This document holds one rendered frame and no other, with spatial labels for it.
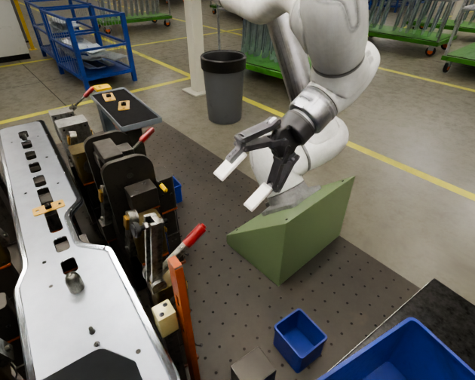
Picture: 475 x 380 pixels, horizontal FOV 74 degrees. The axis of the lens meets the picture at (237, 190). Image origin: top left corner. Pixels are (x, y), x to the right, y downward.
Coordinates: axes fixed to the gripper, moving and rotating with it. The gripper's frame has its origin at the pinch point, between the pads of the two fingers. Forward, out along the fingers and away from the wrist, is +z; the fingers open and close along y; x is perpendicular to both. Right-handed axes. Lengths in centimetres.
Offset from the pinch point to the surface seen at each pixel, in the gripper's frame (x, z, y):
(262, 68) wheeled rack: -323, -176, -226
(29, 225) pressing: -42, 45, 6
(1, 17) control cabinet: -703, 34, -34
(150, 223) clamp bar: -0.1, 15.8, 11.0
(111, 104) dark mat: -74, 6, -1
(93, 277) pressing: -13.6, 37.0, 0.4
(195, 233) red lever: 0.5, 12.4, 0.8
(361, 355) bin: 36.1, 6.3, -1.4
